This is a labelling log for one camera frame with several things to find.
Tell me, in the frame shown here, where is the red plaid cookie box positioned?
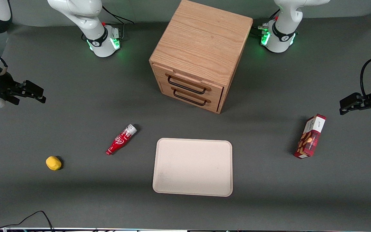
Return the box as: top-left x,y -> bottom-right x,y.
293,113 -> 327,159

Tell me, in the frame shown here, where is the wooden drawer with lipped edge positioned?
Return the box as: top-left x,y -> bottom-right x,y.
153,63 -> 224,103

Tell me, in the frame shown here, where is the black left arm base cable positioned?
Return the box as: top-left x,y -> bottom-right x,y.
252,8 -> 281,38

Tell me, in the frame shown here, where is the short black drawer handle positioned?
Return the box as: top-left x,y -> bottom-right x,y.
172,90 -> 207,106

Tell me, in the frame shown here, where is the beige plastic tray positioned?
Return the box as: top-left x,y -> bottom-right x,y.
152,138 -> 233,197

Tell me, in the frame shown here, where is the black arm base cable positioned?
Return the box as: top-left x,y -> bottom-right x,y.
252,8 -> 281,38
102,5 -> 135,41

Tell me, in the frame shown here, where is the wooden drawer cabinet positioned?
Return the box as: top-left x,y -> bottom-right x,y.
149,0 -> 254,114

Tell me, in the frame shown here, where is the long black drawer handle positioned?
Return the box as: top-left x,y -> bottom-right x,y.
167,75 -> 207,95

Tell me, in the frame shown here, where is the red cola bottle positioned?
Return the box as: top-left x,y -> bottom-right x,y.
105,124 -> 138,156

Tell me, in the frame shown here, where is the black right arm base cable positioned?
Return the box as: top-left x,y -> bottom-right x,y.
102,5 -> 135,41

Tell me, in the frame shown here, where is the yellow lemon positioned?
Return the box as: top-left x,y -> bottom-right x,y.
45,156 -> 62,171

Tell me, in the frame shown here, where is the black cable at table edge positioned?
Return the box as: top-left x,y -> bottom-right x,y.
0,203 -> 56,232

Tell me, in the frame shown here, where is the plain wooden drawer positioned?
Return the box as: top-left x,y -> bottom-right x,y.
160,82 -> 222,113

